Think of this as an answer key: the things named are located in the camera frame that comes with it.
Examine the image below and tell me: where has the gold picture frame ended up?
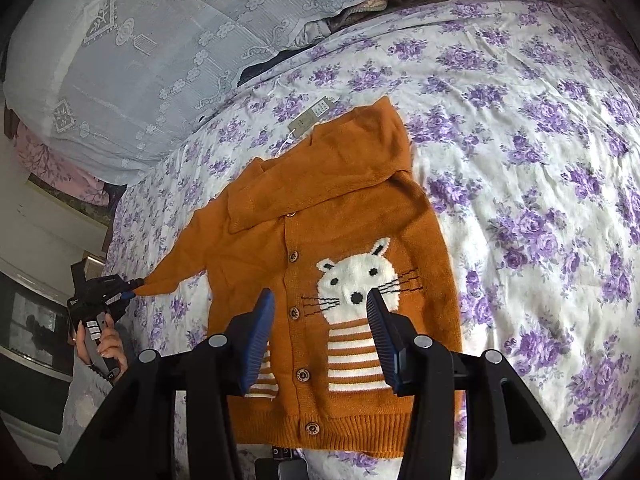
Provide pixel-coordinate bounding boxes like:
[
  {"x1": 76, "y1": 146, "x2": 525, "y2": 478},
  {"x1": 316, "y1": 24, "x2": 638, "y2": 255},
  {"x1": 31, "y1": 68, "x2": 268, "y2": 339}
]
[{"x1": 70, "y1": 250, "x2": 107, "y2": 283}]

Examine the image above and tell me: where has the person's left forearm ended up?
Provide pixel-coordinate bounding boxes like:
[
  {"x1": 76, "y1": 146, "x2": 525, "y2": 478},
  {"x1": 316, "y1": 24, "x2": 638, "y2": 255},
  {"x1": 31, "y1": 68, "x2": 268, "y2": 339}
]
[{"x1": 59, "y1": 357, "x2": 132, "y2": 467}]

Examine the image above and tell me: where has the pink printed blanket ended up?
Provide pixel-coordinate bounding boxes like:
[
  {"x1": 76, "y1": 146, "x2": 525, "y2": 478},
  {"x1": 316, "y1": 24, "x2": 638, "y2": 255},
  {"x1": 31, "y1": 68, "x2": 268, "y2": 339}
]
[{"x1": 12, "y1": 122, "x2": 115, "y2": 209}]

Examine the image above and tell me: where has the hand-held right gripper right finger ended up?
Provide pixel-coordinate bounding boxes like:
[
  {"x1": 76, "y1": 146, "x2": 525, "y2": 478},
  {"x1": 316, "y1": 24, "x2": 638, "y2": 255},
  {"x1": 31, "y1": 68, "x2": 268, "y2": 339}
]
[{"x1": 366, "y1": 287, "x2": 584, "y2": 480}]

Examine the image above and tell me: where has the dark glass cabinet door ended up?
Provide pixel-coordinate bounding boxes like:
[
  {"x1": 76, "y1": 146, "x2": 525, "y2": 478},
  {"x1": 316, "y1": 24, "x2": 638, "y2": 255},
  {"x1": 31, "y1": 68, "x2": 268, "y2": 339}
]
[{"x1": 0, "y1": 270, "x2": 77, "y2": 378}]

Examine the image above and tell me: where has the purple floral bed sheet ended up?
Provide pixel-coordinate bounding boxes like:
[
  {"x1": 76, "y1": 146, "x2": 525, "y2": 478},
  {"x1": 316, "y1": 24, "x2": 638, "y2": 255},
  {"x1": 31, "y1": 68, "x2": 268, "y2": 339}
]
[{"x1": 101, "y1": 0, "x2": 640, "y2": 480}]

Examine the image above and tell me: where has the pile of folded bedding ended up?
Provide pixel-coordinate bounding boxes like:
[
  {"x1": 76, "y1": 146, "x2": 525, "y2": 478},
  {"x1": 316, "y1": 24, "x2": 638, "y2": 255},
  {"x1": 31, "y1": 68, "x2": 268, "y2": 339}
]
[{"x1": 239, "y1": 0, "x2": 401, "y2": 86}]

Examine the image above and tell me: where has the white lace cover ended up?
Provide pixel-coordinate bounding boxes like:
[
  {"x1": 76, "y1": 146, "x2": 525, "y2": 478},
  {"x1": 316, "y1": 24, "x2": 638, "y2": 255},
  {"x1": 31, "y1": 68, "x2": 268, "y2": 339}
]
[{"x1": 2, "y1": 0, "x2": 432, "y2": 187}]

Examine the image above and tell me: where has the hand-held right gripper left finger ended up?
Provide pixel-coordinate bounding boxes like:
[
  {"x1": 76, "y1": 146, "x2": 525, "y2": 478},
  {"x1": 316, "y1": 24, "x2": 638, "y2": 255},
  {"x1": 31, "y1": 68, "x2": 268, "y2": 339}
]
[{"x1": 64, "y1": 287, "x2": 276, "y2": 480}]

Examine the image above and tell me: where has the person's left hand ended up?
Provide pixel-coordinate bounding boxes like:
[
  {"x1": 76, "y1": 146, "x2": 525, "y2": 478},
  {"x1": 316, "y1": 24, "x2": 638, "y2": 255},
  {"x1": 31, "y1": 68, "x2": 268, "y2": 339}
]
[{"x1": 73, "y1": 312, "x2": 129, "y2": 379}]

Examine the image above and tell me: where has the orange knitted cat sweater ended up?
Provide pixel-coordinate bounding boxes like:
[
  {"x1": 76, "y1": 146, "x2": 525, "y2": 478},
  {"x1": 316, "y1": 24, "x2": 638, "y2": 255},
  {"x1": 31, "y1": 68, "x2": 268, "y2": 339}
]
[{"x1": 133, "y1": 95, "x2": 464, "y2": 461}]

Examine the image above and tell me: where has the brown paper hang tag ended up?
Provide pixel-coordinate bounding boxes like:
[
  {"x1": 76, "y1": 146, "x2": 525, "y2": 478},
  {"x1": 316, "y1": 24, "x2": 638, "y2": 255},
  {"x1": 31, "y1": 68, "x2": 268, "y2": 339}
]
[{"x1": 288, "y1": 97, "x2": 336, "y2": 139}]

